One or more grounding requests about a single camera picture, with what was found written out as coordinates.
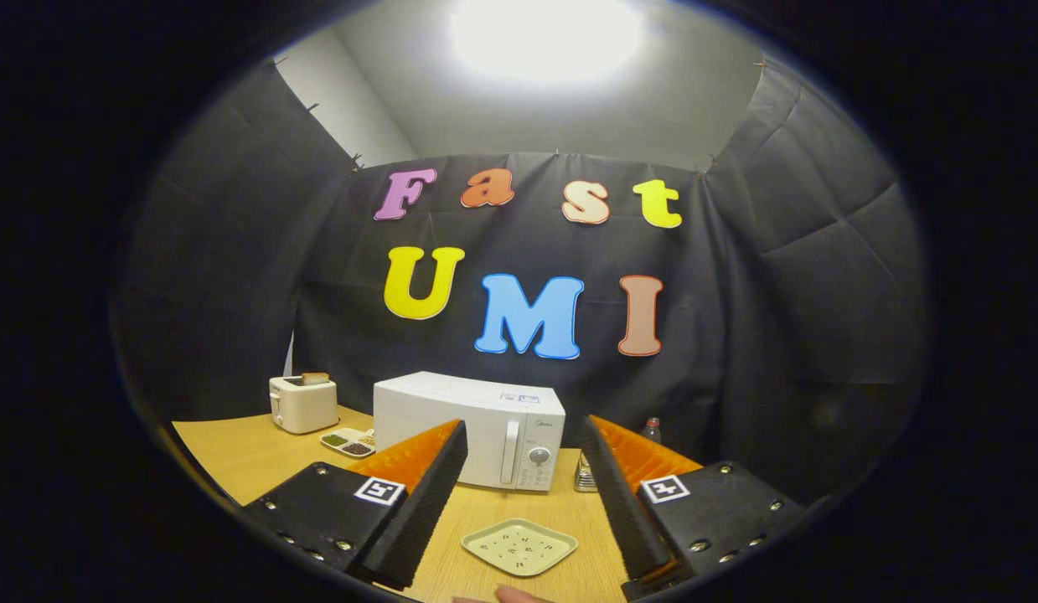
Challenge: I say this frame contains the cream square plate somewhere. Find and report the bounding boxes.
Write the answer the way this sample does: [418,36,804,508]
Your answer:
[461,518,579,578]

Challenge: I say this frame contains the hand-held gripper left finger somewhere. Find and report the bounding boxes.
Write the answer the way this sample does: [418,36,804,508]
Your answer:
[242,419,469,591]

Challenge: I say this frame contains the white divided snack dish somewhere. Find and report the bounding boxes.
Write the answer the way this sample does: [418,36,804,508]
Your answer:
[319,427,377,459]

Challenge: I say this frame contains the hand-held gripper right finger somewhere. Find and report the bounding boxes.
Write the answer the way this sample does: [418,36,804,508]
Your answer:
[579,414,808,600]

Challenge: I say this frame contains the white microwave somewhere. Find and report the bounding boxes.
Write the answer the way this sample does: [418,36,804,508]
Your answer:
[373,371,567,492]

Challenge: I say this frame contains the white toaster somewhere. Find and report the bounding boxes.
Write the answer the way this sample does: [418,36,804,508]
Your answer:
[269,374,339,435]

